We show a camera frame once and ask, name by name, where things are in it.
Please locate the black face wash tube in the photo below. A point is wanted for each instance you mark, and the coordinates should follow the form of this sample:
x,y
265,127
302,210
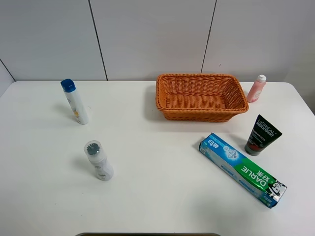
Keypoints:
x,y
262,135

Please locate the orange wicker basket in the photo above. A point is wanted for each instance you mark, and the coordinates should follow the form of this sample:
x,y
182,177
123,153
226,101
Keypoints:
x,y
200,97

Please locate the green blue toothpaste box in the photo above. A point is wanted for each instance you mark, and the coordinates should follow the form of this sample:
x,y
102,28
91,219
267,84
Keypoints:
x,y
252,177

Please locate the white bottle clear brush cap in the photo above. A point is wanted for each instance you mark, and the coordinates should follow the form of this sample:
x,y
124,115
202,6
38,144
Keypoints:
x,y
98,158

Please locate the white bottle blue cap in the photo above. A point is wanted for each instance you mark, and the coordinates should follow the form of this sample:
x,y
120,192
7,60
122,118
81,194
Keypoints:
x,y
75,101

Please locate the pink bottle white cap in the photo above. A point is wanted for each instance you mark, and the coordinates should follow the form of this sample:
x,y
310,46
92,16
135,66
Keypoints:
x,y
256,89

